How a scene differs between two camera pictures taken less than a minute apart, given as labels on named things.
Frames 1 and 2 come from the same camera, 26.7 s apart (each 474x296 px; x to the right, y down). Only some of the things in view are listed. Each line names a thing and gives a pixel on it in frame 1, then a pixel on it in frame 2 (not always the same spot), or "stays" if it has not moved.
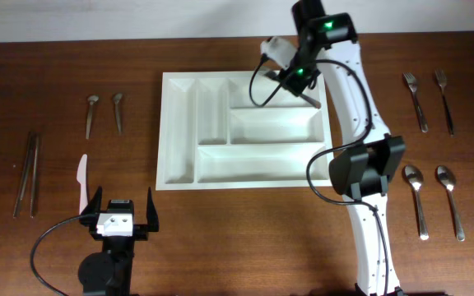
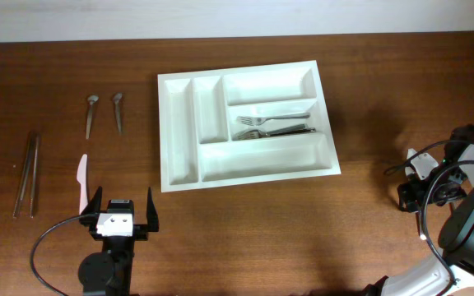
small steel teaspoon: x=92 y=100 stays
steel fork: x=412 y=85 -> x=257 y=121
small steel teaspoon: x=117 y=98 stays
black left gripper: x=146 y=233 stays
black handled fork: x=442 y=80 -> x=254 y=133
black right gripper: x=296 y=85 -> x=406 y=197
